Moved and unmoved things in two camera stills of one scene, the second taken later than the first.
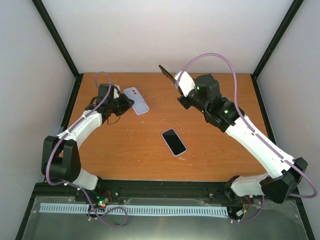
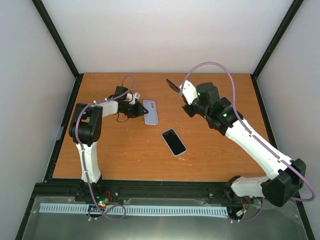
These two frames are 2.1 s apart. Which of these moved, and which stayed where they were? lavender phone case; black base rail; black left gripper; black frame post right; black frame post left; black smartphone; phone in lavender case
Moved: lavender phone case; black left gripper; black smartphone
Stayed: black frame post left; black base rail; phone in lavender case; black frame post right
